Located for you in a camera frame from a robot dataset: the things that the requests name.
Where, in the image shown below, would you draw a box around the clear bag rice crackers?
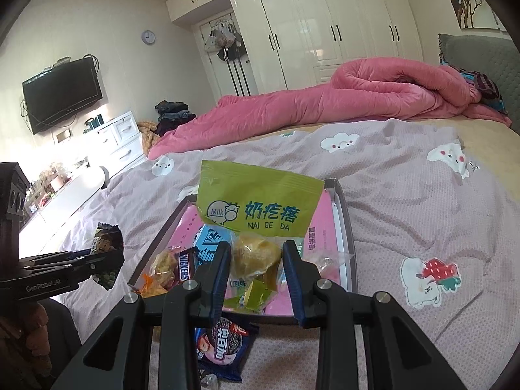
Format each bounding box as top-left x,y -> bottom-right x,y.
150,249 -> 177,289

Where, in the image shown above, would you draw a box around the white wardrobe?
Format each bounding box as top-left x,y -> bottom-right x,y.
167,0 -> 423,97

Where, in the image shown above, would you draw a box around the dark chocolate cake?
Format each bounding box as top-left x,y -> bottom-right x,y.
199,370 -> 220,390

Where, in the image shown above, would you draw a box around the blue Oreo packet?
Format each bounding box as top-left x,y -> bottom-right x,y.
195,317 -> 259,382

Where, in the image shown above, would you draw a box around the colourful folded clothes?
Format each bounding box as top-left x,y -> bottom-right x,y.
449,64 -> 508,115

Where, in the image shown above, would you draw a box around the tan fuzzy garment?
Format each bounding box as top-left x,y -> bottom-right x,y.
137,121 -> 161,156

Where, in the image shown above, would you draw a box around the dark cardboard box tray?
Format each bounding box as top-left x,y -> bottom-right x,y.
129,179 -> 357,325

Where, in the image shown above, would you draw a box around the pink fleece blanket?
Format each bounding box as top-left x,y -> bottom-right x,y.
148,57 -> 511,159

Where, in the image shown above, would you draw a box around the wall mounted television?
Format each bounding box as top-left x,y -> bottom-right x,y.
22,55 -> 103,135

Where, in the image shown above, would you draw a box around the floral wall painting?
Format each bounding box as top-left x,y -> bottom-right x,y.
449,0 -> 506,32

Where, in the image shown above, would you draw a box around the grey padded headboard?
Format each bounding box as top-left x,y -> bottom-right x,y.
439,33 -> 519,133

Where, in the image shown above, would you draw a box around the bags hanging on door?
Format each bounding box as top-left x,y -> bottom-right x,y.
203,23 -> 247,62

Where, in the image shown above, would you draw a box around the orange biscuit pack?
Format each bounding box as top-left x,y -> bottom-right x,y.
136,274 -> 167,298

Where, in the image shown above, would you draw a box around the lilac patterned bed sheet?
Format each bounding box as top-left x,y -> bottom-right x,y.
61,120 -> 519,389

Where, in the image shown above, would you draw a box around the green milk candy bag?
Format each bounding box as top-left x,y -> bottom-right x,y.
197,160 -> 324,314

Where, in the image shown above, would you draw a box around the green peas black packet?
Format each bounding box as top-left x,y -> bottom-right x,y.
90,222 -> 124,291

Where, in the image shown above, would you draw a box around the pile of dark clothes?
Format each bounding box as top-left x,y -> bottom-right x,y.
155,100 -> 196,137

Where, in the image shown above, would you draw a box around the round wall clock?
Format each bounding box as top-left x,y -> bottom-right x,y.
141,30 -> 156,45

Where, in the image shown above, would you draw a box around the white drawer cabinet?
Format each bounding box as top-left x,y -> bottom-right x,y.
20,112 -> 145,258

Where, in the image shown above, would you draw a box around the Snickers bar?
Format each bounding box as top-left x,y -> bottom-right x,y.
174,247 -> 197,286

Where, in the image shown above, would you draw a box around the pink blue children's book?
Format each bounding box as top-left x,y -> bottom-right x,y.
164,188 -> 357,322

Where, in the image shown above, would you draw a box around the clear pink candy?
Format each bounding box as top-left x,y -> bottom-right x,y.
308,252 -> 353,284

